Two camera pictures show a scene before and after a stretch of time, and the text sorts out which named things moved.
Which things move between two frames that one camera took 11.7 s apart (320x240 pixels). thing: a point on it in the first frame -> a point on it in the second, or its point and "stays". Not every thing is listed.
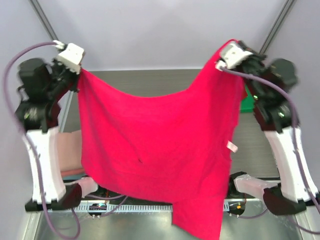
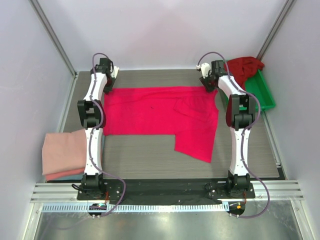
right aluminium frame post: [286, 10] stays
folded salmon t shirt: [74, 172] stays
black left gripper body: [64, 80] -> [109, 86]
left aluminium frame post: [43, 18] stays
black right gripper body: [249, 66] -> [208, 86]
